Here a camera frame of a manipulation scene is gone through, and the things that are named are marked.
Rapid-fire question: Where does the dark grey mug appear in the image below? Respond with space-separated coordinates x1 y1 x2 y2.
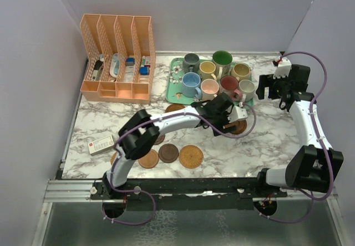
182 53 200 73

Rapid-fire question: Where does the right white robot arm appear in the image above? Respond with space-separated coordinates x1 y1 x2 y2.
255 64 344 197

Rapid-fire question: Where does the white blue pack in organizer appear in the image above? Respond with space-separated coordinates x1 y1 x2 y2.
109 53 120 78

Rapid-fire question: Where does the woven rattan coaster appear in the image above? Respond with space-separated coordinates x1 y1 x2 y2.
179 145 204 169
110 152 116 165

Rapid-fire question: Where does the peach plastic file organizer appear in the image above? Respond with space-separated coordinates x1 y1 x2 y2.
80 14 156 104

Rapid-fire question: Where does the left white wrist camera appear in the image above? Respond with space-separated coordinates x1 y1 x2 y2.
227 105 248 123

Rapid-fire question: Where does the tan beige mug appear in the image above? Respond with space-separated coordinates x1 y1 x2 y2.
230 63 251 82

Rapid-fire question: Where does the green mug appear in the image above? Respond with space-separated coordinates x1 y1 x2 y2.
212 50 233 77

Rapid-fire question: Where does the blue tape dispenser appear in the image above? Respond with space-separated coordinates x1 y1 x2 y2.
139 66 150 76

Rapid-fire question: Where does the brown wooden coaster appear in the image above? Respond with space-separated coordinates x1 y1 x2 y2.
165 104 185 113
224 120 247 135

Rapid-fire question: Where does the white speckled mug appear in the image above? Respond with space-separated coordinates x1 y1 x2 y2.
239 80 256 102

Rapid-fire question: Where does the small white card box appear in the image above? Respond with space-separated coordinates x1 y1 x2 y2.
88 135 115 156

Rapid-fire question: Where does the red floral mug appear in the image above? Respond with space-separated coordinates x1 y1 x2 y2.
219 75 243 101

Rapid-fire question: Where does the dark walnut coaster lower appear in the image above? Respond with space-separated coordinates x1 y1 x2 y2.
158 143 179 163

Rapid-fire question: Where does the aluminium frame rail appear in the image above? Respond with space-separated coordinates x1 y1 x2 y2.
43 180 338 203

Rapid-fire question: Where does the black mounting rail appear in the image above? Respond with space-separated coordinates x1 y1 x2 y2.
90 177 287 211

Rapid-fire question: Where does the green floral tray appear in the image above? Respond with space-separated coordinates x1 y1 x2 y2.
166 58 242 105

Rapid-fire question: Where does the light pink mug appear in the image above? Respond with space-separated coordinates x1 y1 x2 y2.
201 79 220 101

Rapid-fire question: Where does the black white tool in organizer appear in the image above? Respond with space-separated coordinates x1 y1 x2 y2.
92 54 104 81

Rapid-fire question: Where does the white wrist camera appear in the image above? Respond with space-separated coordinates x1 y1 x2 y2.
273 58 292 79
227 105 248 123

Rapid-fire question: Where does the yellow mug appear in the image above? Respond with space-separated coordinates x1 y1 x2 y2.
199 61 217 81

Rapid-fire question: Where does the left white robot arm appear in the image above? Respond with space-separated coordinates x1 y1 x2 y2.
103 94 239 199

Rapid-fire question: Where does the dark walnut coaster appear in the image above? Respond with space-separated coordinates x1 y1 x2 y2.
154 135 165 145
158 143 179 163

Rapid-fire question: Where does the blue eraser box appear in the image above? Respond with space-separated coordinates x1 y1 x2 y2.
125 57 135 66

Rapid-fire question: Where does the dark walnut coaster upper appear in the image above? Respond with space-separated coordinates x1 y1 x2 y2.
154 135 165 145

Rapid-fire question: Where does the blue mug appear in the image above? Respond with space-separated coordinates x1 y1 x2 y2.
182 72 202 100

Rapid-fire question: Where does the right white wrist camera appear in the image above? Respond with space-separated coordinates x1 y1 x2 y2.
273 58 292 79

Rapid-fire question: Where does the light wood coaster lower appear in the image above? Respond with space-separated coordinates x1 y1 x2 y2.
138 149 159 168

